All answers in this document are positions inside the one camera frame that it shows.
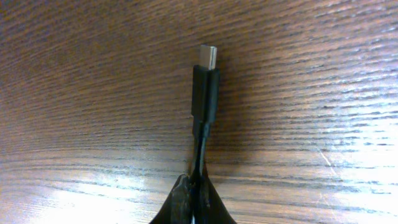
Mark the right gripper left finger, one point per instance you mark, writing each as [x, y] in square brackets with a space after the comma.
[177, 208]

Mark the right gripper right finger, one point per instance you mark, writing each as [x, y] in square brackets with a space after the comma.
[208, 206]

